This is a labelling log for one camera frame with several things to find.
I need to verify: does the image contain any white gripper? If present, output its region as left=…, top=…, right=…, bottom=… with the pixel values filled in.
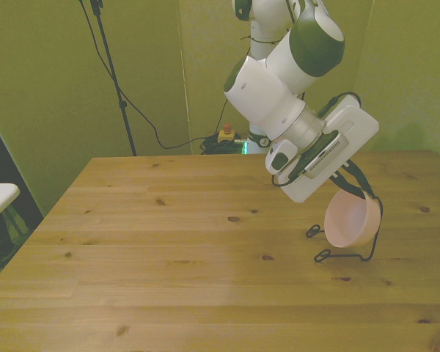
left=280, top=94, right=381, bottom=204

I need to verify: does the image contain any pink plastic bowl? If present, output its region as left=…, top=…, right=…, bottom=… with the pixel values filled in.
left=323, top=190, right=384, bottom=249

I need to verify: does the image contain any yellow emergency stop button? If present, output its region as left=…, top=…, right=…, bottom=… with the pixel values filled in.
left=217, top=123, right=240, bottom=144

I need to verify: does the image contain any black tripod stand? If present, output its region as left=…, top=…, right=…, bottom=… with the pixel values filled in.
left=89, top=0, right=138, bottom=157

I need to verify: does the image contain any dark panel board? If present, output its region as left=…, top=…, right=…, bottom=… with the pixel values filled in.
left=0, top=109, right=45, bottom=235

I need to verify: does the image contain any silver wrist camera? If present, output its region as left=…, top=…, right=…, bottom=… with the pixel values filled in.
left=303, top=131, right=351, bottom=180

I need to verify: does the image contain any black wire dish rack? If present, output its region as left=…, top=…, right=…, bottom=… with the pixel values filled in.
left=305, top=195, right=385, bottom=264

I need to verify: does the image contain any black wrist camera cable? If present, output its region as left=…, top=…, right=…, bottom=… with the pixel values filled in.
left=316, top=91, right=363, bottom=119

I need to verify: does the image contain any black coiled cable bundle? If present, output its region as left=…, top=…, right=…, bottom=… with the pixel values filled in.
left=199, top=134, right=248, bottom=155

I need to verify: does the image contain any long black cable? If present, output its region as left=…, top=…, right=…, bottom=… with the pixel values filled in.
left=78, top=0, right=221, bottom=150

